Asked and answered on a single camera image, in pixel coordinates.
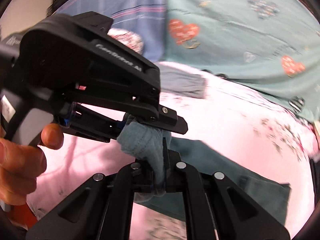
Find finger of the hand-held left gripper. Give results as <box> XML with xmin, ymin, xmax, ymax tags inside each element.
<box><xmin>60</xmin><ymin>102</ymin><xmax>127</xmax><ymax>143</ymax></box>
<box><xmin>136</xmin><ymin>104</ymin><xmax>188</xmax><ymax>135</ymax></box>

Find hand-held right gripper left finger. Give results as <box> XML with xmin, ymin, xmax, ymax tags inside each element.
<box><xmin>26</xmin><ymin>164</ymin><xmax>154</xmax><ymax>240</ymax></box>

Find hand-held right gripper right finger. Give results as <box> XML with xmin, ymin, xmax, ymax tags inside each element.
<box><xmin>162</xmin><ymin>137</ymin><xmax>292</xmax><ymax>240</ymax></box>

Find dark green pants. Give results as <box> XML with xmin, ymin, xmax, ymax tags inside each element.
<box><xmin>116</xmin><ymin>114</ymin><xmax>291</xmax><ymax>227</ymax></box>

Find person's left hand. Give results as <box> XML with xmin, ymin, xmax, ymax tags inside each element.
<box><xmin>0</xmin><ymin>124</ymin><xmax>63</xmax><ymax>206</ymax></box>

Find grey folded garment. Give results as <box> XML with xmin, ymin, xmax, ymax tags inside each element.
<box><xmin>159</xmin><ymin>72</ymin><xmax>208</xmax><ymax>100</ymax></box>

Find red floral blanket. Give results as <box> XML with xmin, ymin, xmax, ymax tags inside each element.
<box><xmin>107</xmin><ymin>29</ymin><xmax>145</xmax><ymax>55</ymax></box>

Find pink floral bedsheet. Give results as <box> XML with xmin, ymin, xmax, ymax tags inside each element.
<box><xmin>25</xmin><ymin>61</ymin><xmax>320</xmax><ymax>240</ymax></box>

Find teal heart print quilt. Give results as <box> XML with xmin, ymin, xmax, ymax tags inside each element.
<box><xmin>164</xmin><ymin>0</ymin><xmax>320</xmax><ymax>124</ymax></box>

